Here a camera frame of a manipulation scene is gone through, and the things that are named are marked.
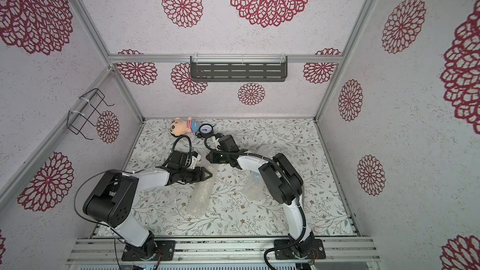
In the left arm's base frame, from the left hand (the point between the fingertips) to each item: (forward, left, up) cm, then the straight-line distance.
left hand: (208, 177), depth 93 cm
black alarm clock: (+31, +5, -1) cm, 31 cm away
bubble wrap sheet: (-8, -22, +5) cm, 24 cm away
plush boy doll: (+28, +19, +5) cm, 35 cm away
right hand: (+9, +2, +6) cm, 11 cm away
